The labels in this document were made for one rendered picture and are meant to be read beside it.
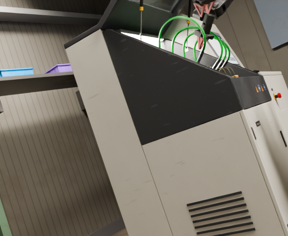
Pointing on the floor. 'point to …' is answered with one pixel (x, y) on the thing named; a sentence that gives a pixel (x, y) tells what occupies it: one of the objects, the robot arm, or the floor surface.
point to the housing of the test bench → (116, 135)
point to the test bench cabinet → (216, 180)
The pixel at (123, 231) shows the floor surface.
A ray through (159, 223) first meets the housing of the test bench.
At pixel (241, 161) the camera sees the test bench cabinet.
